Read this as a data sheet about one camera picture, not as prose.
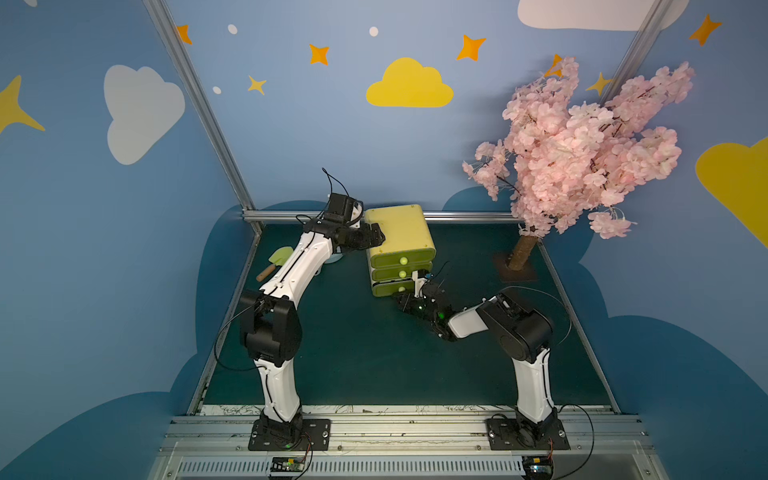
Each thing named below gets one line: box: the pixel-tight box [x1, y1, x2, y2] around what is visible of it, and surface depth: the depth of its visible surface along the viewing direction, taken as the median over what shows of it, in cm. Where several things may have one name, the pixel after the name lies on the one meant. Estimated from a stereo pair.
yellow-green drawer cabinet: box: [365, 204, 436, 287], surface depth 94 cm
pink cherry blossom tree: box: [462, 56, 694, 272], surface depth 67 cm
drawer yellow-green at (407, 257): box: [370, 248, 436, 268], surface depth 90 cm
